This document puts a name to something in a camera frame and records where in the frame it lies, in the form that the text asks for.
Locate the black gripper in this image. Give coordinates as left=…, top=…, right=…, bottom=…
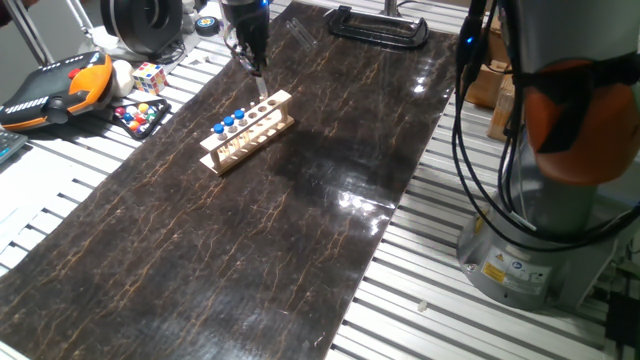
left=222, top=1, right=272, bottom=76

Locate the operator forearm dark red sleeve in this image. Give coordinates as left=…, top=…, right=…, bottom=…
left=0, top=3, right=24, bottom=29

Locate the clear empty test tube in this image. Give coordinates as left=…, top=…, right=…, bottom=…
left=284, top=19, right=312, bottom=53
left=292, top=17, right=320, bottom=49

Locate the wooden test tube rack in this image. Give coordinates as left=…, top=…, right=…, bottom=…
left=198, top=88, right=296, bottom=177

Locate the round black puck with logo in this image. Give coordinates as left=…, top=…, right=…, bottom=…
left=193, top=15, right=222, bottom=38

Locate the small white container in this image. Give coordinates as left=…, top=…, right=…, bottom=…
left=180, top=0, right=199, bottom=34

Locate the black triangular ball tray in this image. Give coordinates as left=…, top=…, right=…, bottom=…
left=110, top=97, right=173, bottom=141

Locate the colourful puzzle cube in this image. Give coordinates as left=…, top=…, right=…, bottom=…
left=131, top=61, right=169, bottom=96

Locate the white round ball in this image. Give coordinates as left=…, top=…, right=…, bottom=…
left=110, top=58, right=135, bottom=99

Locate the black filament spool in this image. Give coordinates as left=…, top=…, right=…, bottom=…
left=98, top=0, right=185, bottom=57

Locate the thin metal rod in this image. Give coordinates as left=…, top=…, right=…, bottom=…
left=63, top=0, right=97, bottom=45

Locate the dark marble pattern mat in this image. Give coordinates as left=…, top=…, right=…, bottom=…
left=0, top=0, right=469, bottom=360

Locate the orange and black teach pendant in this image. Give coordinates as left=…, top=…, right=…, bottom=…
left=0, top=49, right=115, bottom=132

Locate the brown cardboard box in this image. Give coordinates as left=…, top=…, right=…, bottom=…
left=465, top=59, right=514, bottom=109

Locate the light wooden block stack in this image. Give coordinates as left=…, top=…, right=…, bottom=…
left=487, top=74, right=522, bottom=144

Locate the black computer keyboard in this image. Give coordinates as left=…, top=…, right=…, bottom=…
left=0, top=129, right=29, bottom=165

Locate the flat ribbon cable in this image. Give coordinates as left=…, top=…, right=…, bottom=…
left=222, top=22, right=256, bottom=74

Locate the black rectangular frame base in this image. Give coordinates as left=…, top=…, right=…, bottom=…
left=326, top=4, right=431, bottom=51

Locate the black cable connector with light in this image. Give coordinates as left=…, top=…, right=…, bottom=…
left=455, top=12, right=484, bottom=81

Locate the aluminium frame post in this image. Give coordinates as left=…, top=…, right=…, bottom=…
left=2, top=0, right=55, bottom=67

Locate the black cable strap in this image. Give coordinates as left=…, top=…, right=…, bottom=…
left=514, top=52, right=640, bottom=154

